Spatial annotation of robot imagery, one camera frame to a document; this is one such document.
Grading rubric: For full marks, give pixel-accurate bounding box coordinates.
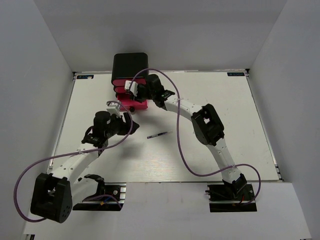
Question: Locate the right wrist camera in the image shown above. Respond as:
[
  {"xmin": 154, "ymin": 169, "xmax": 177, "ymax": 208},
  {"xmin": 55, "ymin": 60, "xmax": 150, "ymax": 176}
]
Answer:
[{"xmin": 124, "ymin": 80, "xmax": 139, "ymax": 97}]

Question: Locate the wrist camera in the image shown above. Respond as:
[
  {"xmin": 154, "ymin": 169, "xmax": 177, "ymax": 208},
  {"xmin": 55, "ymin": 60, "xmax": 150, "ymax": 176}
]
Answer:
[
  {"xmin": 124, "ymin": 80, "xmax": 139, "ymax": 97},
  {"xmin": 106, "ymin": 101, "xmax": 121, "ymax": 117}
]

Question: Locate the pink top drawer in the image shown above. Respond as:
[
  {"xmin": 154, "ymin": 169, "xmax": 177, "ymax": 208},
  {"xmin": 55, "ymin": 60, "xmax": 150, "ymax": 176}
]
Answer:
[{"xmin": 111, "ymin": 78, "xmax": 146, "ymax": 87}]

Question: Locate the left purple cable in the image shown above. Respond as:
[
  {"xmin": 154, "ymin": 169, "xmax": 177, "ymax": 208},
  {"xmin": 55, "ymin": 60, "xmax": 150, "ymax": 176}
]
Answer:
[{"xmin": 13, "ymin": 100, "xmax": 132, "ymax": 223}]

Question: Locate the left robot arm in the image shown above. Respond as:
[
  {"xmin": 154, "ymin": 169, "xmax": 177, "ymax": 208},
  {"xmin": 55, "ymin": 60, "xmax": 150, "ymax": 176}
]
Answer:
[{"xmin": 30, "ymin": 111, "xmax": 140, "ymax": 223}]

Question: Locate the black drawer cabinet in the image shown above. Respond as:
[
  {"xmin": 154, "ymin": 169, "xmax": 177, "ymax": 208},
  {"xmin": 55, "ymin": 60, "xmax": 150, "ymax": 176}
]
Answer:
[{"xmin": 111, "ymin": 52, "xmax": 149, "ymax": 80}]

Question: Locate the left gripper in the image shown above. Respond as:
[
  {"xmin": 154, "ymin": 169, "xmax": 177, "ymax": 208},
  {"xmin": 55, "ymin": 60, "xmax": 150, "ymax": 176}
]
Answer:
[{"xmin": 105, "ymin": 112, "xmax": 140, "ymax": 139}]

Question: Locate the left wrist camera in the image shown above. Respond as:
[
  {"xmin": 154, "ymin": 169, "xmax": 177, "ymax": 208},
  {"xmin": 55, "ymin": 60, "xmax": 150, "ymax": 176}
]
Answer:
[{"xmin": 106, "ymin": 101, "xmax": 121, "ymax": 117}]

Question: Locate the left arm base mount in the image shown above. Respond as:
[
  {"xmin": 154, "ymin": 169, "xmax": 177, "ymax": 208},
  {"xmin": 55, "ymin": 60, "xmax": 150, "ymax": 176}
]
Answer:
[{"xmin": 72, "ymin": 183, "xmax": 127, "ymax": 212}]

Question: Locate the pink bottom drawer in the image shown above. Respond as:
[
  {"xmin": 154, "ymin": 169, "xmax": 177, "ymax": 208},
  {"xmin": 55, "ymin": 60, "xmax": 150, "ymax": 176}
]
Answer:
[{"xmin": 116, "ymin": 93, "xmax": 148, "ymax": 112}]

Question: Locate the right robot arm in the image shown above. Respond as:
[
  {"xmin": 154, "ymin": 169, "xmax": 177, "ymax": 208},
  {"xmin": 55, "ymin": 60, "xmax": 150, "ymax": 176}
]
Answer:
[{"xmin": 124, "ymin": 74, "xmax": 247, "ymax": 200}]

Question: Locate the pink drawer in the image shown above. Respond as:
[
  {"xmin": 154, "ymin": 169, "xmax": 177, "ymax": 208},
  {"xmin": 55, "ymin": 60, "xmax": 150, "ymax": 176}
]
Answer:
[
  {"xmin": 113, "ymin": 86, "xmax": 129, "ymax": 94},
  {"xmin": 111, "ymin": 78, "xmax": 146, "ymax": 87},
  {"xmin": 116, "ymin": 93, "xmax": 148, "ymax": 112}
]

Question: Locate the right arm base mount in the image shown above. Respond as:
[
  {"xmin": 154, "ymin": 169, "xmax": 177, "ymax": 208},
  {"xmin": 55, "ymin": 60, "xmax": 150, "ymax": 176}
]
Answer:
[{"xmin": 205, "ymin": 184, "xmax": 257, "ymax": 213}]

